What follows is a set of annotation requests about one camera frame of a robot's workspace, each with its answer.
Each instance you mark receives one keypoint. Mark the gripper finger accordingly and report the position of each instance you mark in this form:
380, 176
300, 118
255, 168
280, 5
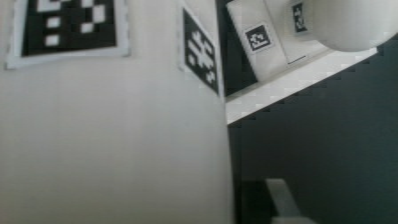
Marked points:
268, 203

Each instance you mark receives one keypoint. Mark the white lamp shade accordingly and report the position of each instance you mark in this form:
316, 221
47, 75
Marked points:
115, 150

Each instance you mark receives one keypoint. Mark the white lamp base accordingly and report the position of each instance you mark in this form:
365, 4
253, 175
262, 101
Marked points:
273, 29

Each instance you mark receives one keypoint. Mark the white lamp bulb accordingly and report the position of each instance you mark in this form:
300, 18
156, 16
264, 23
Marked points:
349, 24

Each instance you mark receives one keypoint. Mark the white frame wall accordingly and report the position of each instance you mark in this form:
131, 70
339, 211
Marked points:
303, 75

